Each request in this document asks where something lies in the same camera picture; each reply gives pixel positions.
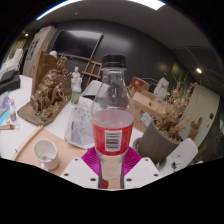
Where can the light wooden board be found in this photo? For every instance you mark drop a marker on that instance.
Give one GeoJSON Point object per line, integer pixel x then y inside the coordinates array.
{"type": "Point", "coordinates": [68, 150]}

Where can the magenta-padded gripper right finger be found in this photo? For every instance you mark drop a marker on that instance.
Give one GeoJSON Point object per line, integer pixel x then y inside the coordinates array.
{"type": "Point", "coordinates": [144, 172]}

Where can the large black wall screen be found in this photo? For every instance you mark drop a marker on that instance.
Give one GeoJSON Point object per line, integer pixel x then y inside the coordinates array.
{"type": "Point", "coordinates": [76, 43]}

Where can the white ceramic mug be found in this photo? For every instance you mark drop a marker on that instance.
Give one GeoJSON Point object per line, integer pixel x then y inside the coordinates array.
{"type": "Point", "coordinates": [45, 151]}

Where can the paint tube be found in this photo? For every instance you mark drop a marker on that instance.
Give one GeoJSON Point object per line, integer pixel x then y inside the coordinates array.
{"type": "Point", "coordinates": [8, 127]}

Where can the black case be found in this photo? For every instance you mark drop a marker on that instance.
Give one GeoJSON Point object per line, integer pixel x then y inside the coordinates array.
{"type": "Point", "coordinates": [8, 81]}

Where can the white chair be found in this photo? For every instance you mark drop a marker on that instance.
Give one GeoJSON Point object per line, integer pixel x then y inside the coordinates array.
{"type": "Point", "coordinates": [90, 89]}
{"type": "Point", "coordinates": [185, 153]}

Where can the wooden easel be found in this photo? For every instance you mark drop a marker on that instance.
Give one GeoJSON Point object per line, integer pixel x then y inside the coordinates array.
{"type": "Point", "coordinates": [92, 71]}

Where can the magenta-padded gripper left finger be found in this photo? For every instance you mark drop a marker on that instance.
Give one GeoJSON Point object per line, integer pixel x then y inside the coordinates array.
{"type": "Point", "coordinates": [77, 171]}

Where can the clear plastic bag with paper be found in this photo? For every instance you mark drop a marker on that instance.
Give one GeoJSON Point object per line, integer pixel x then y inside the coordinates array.
{"type": "Point", "coordinates": [80, 125]}

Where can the grey pot with dried plant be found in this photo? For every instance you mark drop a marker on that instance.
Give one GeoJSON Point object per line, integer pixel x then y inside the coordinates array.
{"type": "Point", "coordinates": [158, 141]}

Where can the long ceiling light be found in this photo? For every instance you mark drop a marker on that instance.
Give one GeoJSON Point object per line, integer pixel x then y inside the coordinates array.
{"type": "Point", "coordinates": [55, 9]}

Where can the white poster panel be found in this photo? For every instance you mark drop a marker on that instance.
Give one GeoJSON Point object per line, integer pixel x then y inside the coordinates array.
{"type": "Point", "coordinates": [35, 46]}

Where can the bronze figure sculpture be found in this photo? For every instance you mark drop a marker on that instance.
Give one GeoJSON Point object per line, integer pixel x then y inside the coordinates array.
{"type": "Point", "coordinates": [51, 95]}

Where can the rectangular ceiling light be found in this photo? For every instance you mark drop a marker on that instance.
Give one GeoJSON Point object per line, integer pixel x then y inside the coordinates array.
{"type": "Point", "coordinates": [150, 3]}

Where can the brown wooden carving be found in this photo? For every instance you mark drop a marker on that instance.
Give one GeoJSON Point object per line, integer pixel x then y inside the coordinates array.
{"type": "Point", "coordinates": [196, 128]}

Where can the red box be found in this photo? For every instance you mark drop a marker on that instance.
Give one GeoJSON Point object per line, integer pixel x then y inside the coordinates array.
{"type": "Point", "coordinates": [138, 83]}

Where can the white plaster sculpture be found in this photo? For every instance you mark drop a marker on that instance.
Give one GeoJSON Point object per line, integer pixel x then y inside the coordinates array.
{"type": "Point", "coordinates": [162, 88]}

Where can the small clear bottle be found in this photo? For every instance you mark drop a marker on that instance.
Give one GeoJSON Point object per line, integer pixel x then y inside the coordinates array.
{"type": "Point", "coordinates": [12, 114]}

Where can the brown cardboard box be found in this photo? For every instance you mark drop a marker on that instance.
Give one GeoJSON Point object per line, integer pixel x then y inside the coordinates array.
{"type": "Point", "coordinates": [146, 106]}

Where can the clear red-labelled drink bottle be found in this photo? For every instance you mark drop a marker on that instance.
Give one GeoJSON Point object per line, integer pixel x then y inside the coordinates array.
{"type": "Point", "coordinates": [112, 110]}

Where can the small white figurine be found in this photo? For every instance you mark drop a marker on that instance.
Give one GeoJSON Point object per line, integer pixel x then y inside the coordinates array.
{"type": "Point", "coordinates": [76, 78]}

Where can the flat round red coaster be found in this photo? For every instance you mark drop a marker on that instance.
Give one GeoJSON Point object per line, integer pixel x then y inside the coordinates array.
{"type": "Point", "coordinates": [104, 184]}

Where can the colourful printed sheet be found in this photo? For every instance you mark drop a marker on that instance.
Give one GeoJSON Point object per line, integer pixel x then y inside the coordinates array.
{"type": "Point", "coordinates": [6, 106]}

